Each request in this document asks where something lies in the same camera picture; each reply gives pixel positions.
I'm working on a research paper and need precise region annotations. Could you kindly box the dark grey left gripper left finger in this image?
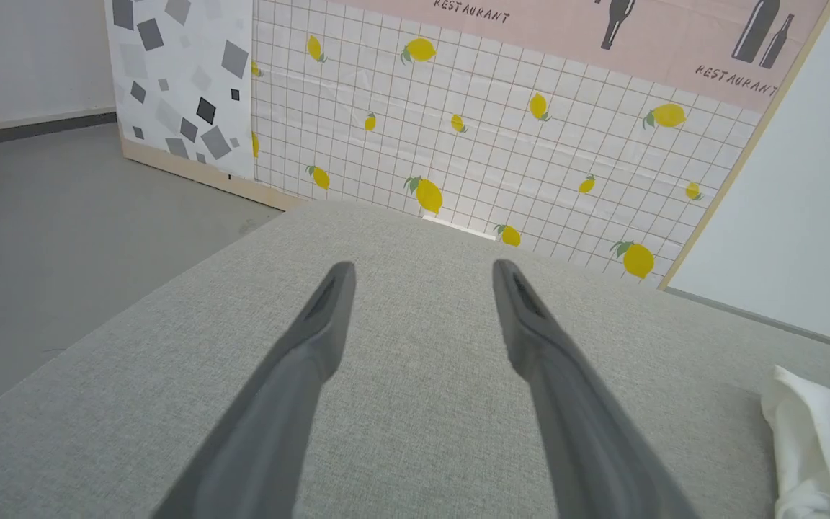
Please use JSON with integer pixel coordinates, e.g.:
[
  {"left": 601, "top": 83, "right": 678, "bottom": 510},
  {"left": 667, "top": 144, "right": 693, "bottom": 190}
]
[{"left": 151, "top": 260, "right": 357, "bottom": 519}]

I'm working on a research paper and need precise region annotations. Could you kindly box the grey squares print panel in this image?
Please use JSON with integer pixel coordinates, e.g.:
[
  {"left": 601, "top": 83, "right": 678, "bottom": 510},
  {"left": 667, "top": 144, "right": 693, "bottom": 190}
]
[{"left": 103, "top": 0, "right": 256, "bottom": 182}]

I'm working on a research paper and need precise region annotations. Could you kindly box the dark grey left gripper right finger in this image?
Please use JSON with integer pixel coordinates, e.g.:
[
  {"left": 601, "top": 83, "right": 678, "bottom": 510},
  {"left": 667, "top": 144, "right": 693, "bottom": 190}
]
[{"left": 492, "top": 259, "right": 701, "bottom": 519}]

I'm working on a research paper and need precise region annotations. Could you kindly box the pink restaurant poster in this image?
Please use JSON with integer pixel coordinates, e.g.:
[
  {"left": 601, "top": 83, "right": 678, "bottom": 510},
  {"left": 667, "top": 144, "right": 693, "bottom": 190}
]
[{"left": 345, "top": 0, "right": 830, "bottom": 114}]

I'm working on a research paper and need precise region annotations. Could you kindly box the lemon print partition panel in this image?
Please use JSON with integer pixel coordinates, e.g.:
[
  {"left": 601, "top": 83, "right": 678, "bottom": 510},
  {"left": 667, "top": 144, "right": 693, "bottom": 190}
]
[{"left": 251, "top": 0, "right": 830, "bottom": 290}]

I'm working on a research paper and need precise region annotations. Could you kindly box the white garment with grey stitching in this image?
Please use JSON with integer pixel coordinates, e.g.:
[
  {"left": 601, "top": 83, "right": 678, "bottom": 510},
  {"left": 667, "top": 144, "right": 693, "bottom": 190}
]
[{"left": 760, "top": 364, "right": 830, "bottom": 519}]

